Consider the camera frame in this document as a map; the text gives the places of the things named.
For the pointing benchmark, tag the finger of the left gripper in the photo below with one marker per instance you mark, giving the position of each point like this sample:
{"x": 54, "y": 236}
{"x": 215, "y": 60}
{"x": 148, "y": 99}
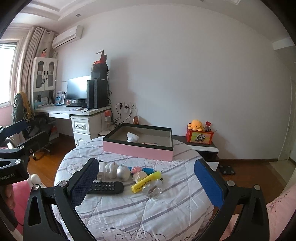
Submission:
{"x": 35, "y": 143}
{"x": 8, "y": 131}

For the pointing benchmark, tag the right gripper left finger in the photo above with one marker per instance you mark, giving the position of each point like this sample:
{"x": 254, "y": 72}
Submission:
{"x": 40, "y": 222}

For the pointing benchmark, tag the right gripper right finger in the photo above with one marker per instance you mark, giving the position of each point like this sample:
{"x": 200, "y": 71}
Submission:
{"x": 252, "y": 223}

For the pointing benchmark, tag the black remote control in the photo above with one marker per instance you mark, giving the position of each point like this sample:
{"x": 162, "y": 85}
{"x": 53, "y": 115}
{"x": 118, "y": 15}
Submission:
{"x": 106, "y": 188}

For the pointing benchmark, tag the yellow highlighter marker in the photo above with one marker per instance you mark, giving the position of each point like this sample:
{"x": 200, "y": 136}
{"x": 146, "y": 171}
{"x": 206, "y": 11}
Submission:
{"x": 139, "y": 185}

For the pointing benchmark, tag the pink white brick toy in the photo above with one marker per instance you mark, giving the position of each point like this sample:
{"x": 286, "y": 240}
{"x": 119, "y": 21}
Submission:
{"x": 137, "y": 174}

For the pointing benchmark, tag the white bear figurine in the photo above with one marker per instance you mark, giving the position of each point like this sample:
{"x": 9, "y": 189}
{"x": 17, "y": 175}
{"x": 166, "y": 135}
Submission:
{"x": 111, "y": 170}

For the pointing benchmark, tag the black office chair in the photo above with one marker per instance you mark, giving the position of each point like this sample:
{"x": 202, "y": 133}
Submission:
{"x": 22, "y": 112}

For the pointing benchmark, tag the white desk with drawers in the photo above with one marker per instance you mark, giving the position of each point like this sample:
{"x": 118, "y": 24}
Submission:
{"x": 86, "y": 124}

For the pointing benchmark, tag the low black white side table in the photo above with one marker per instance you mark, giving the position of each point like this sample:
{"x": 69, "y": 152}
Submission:
{"x": 209, "y": 152}

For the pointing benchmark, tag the white glass door cabinet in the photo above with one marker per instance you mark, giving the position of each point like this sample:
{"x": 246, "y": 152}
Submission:
{"x": 43, "y": 76}

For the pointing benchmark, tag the black keyboard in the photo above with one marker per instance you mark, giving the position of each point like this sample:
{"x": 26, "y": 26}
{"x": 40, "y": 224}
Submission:
{"x": 77, "y": 104}

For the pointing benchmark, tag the black computer monitor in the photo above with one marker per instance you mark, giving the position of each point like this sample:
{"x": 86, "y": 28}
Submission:
{"x": 77, "y": 88}

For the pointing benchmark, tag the red decorated box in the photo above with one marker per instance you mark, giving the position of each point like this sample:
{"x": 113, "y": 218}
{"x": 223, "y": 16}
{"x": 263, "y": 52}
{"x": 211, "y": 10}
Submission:
{"x": 199, "y": 137}

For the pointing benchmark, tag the window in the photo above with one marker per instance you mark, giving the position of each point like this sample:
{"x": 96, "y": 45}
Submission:
{"x": 7, "y": 54}

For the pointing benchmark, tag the white striped quilted tablecloth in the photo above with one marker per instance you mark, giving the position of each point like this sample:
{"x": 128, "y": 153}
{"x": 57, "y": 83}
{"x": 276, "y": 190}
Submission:
{"x": 180, "y": 210}

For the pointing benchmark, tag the orange cap bottle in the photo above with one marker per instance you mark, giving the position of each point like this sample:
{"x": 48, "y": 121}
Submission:
{"x": 108, "y": 120}

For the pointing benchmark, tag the black computer tower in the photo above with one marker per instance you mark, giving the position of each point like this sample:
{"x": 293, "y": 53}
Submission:
{"x": 97, "y": 93}

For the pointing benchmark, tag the beige curtain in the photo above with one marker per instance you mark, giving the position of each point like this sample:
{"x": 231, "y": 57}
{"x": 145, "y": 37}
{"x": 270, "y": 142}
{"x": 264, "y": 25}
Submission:
{"x": 37, "y": 39}

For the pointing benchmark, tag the yellow octopus plush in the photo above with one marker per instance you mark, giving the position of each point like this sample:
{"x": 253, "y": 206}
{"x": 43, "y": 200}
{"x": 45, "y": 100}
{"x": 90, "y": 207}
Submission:
{"x": 195, "y": 126}

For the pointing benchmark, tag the white cup in box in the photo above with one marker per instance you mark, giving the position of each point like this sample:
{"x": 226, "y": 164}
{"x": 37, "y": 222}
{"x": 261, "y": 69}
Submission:
{"x": 131, "y": 137}

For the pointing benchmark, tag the white air conditioner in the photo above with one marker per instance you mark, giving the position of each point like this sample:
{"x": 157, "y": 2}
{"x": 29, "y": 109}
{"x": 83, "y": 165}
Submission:
{"x": 69, "y": 36}

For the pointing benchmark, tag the black box stack with red item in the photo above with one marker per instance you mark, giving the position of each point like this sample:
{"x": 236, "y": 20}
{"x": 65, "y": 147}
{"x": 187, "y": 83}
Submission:
{"x": 99, "y": 68}

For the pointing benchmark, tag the pink storage box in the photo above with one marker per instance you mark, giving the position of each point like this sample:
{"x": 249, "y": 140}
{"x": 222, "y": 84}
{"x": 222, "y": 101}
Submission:
{"x": 155, "y": 142}

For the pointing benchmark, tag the wall power outlet with cables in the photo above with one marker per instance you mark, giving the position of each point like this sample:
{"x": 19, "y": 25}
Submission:
{"x": 126, "y": 112}

